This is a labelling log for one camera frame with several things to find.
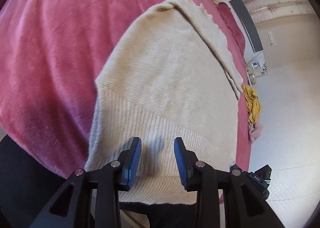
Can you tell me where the beige knit sweater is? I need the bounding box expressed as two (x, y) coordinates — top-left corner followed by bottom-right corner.
(85, 0), (243, 204)

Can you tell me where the pink garment at bed edge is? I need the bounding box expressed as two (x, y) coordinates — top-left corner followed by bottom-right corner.
(248, 122), (263, 143)

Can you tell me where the yellow garment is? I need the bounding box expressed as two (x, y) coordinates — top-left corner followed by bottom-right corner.
(242, 83), (261, 125)

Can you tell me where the white bedside table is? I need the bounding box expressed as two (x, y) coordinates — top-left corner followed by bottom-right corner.
(246, 51), (267, 85)

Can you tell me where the grey white headboard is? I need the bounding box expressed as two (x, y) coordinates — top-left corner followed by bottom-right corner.
(227, 0), (263, 52)

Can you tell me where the dark pink pillow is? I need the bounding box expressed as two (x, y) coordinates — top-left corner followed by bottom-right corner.
(217, 2), (246, 56)

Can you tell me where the pink bed blanket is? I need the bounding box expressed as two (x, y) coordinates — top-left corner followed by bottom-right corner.
(1, 0), (246, 178)

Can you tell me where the wall power socket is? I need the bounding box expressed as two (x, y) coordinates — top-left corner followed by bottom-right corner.
(267, 31), (275, 46)

